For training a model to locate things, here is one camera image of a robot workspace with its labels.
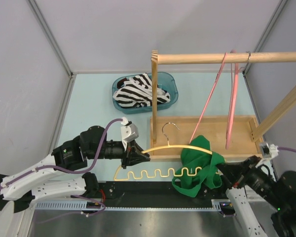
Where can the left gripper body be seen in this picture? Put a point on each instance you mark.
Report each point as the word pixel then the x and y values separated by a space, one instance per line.
pixel 127 154

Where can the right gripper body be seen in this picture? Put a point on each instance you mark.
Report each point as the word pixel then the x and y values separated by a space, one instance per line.
pixel 252 162

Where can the yellow hanger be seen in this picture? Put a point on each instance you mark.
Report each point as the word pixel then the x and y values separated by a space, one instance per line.
pixel 158 148

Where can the green tank top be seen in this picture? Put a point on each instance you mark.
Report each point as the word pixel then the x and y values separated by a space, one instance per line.
pixel 207 177

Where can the thin pink wire hanger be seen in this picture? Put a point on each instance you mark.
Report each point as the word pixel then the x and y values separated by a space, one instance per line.
pixel 209 97

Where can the striped black white top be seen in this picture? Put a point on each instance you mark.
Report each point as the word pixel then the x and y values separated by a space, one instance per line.
pixel 138 93

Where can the thick pink hanger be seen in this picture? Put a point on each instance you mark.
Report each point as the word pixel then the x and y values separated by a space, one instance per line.
pixel 235 69

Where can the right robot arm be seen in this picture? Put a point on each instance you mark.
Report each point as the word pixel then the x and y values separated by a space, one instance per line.
pixel 279 194

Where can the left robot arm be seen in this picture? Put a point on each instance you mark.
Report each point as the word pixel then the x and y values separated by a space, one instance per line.
pixel 66 171

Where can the wooden clothes rack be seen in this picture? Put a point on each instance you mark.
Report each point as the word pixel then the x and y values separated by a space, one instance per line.
pixel 247 133

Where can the teal plastic basin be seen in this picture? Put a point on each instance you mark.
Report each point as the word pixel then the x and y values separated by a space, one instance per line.
pixel 172 81

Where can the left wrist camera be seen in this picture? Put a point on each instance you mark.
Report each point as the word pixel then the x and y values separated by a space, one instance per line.
pixel 129 131

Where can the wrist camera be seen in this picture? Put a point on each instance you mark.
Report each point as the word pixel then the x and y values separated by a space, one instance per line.
pixel 268 152
pixel 129 131

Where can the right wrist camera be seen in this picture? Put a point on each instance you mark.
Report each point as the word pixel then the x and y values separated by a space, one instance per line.
pixel 268 152

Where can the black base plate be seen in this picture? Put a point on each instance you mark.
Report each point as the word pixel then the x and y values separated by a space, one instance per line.
pixel 156 194

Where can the white cable duct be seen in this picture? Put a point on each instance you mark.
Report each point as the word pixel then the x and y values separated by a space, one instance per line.
pixel 79 205

